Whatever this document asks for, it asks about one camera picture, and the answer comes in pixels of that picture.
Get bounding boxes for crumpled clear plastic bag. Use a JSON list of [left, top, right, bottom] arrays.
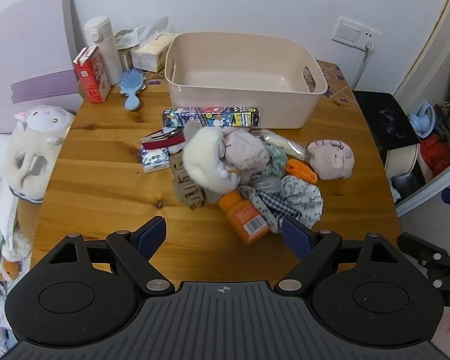
[[114, 16, 170, 51]]

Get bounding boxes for clear plastic packet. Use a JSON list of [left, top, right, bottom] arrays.
[[260, 129, 310, 162]]

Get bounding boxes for white shelf frame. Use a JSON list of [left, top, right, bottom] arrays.
[[393, 0, 450, 218]]

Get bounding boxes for tissue pack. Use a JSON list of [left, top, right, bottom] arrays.
[[129, 32, 179, 73]]

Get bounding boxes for blue headphones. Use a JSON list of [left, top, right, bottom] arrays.
[[408, 101, 438, 140]]

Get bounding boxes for blue hairbrush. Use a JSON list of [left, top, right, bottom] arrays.
[[119, 68, 148, 112]]

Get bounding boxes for floral scrunchie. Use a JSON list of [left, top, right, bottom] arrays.
[[279, 175, 324, 230]]

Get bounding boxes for small orange plush toy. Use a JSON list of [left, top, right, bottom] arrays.
[[0, 229, 31, 283]]

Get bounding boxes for red milk carton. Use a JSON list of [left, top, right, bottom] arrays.
[[73, 46, 112, 104]]

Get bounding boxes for orange pill bottle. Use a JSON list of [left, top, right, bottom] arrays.
[[218, 191, 271, 247]]

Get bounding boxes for colourful long box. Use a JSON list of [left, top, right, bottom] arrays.
[[162, 106, 260, 129]]

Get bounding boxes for white thermos bottle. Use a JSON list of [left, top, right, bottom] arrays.
[[83, 16, 122, 87]]

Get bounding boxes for white plush toy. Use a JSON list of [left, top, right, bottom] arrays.
[[181, 127, 242, 196]]

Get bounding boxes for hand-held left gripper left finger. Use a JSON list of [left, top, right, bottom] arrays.
[[45, 215, 175, 297]]

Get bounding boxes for beige plastic bin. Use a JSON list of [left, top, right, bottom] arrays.
[[164, 32, 328, 130]]

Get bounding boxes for blue checked scrunchie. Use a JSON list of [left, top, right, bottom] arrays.
[[238, 185, 290, 233]]

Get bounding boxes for lilac headboard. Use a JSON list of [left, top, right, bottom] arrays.
[[0, 0, 84, 136]]

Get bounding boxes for green plaid scrunchie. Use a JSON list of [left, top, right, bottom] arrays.
[[253, 144, 290, 185]]

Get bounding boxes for patterned paper mat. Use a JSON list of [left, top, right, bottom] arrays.
[[316, 59, 358, 103]]

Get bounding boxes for white plush sheep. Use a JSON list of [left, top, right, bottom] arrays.
[[5, 104, 76, 204]]

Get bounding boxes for beige round box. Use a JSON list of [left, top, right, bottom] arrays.
[[383, 144, 423, 175]]

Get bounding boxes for pink cloth bundle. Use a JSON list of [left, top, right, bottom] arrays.
[[307, 139, 355, 181], [223, 127, 270, 172]]

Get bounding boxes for round metal tin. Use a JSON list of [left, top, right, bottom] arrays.
[[253, 178, 282, 194]]

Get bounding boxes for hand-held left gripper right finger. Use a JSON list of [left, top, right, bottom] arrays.
[[274, 215, 402, 297]]

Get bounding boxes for dark red rolled cloth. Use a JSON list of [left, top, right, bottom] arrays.
[[141, 127, 187, 152]]

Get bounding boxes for orange hair clip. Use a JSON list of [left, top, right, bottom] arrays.
[[284, 158, 319, 184]]

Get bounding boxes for red plastic bag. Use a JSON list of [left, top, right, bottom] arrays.
[[419, 134, 450, 177]]

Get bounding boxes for white power plug cable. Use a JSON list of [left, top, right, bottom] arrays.
[[350, 41, 376, 89]]

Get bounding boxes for white wall socket panel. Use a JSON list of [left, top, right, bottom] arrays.
[[331, 16, 380, 52]]

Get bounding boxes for wooden desk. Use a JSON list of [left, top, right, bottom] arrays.
[[30, 59, 402, 284]]

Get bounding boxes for blue white tissue packet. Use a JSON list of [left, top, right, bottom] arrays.
[[139, 146, 171, 173]]

